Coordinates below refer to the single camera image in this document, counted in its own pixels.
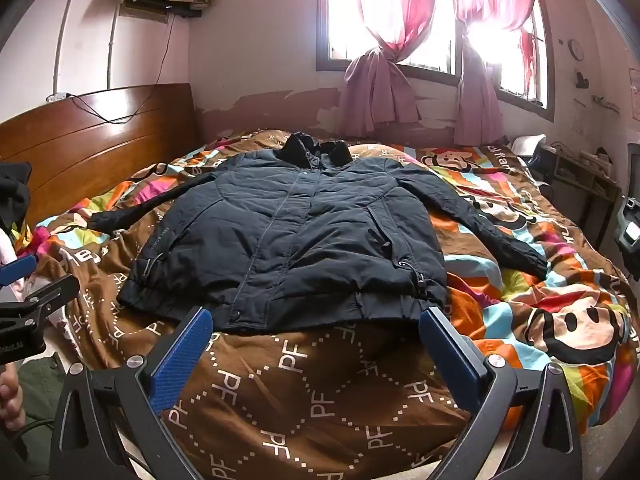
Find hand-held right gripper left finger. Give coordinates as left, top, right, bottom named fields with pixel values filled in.
left=50, top=306, right=215, bottom=480

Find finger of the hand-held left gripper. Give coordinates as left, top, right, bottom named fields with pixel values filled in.
left=0, top=254, right=40, bottom=287
left=0, top=274, right=81, bottom=322

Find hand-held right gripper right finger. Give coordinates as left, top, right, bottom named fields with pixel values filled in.
left=419, top=307, right=583, bottom=480

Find dark navy padded jacket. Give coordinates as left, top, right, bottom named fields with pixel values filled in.
left=87, top=131, right=548, bottom=335

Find black clothes pile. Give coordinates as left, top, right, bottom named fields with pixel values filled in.
left=0, top=162, right=32, bottom=235

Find person's left hand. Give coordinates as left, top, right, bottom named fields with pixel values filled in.
left=0, top=367, right=25, bottom=431

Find person's green trousers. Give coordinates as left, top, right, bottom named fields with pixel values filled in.
left=12, top=352, right=68, bottom=433

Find colourful cartoon printed blanket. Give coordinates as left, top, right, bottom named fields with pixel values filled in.
left=15, top=127, right=640, bottom=480

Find wooden bed headboard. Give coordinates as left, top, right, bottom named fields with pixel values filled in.
left=0, top=83, right=197, bottom=233

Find black bag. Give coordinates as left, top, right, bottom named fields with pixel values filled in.
left=529, top=142, right=559, bottom=202

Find black grey device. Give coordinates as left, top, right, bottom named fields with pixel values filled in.
left=613, top=195, right=640, bottom=282

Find cluttered wooden desk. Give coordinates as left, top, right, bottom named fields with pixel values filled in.
left=542, top=142, right=623, bottom=223

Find pink tied curtain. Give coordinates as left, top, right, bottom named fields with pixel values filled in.
left=450, top=0, right=545, bottom=147
left=337, top=0, right=453, bottom=136

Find barred window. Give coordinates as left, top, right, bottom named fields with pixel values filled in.
left=316, top=0, right=556, bottom=122

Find white wall pipe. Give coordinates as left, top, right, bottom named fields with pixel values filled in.
left=54, top=0, right=87, bottom=95
left=106, top=4, right=122, bottom=92

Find black cable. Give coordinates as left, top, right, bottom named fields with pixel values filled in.
left=70, top=12, right=177, bottom=125

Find wall shelf with black device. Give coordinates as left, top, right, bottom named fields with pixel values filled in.
left=120, top=0, right=194, bottom=19

